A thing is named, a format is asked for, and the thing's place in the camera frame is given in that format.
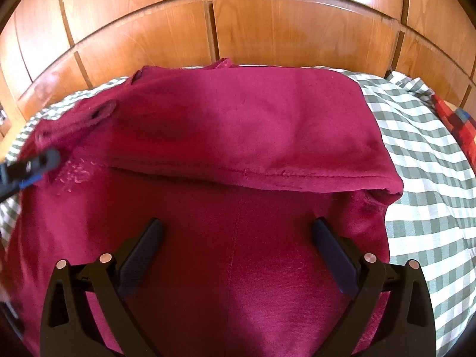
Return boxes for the wooden panelled wardrobe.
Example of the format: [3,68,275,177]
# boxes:
[0,0,476,138]

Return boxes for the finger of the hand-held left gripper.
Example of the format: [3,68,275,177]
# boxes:
[0,176,42,202]
[0,148,62,183]

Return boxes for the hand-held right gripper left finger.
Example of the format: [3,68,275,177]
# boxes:
[39,219,164,357]

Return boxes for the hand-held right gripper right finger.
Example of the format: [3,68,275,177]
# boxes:
[312,219,436,357]

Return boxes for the green checked bedspread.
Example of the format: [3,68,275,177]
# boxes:
[0,65,476,348]

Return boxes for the multicolour plaid pillow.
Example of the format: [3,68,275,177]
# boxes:
[431,95,476,157]

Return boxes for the maroon velvet pants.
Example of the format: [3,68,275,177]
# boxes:
[5,57,405,357]

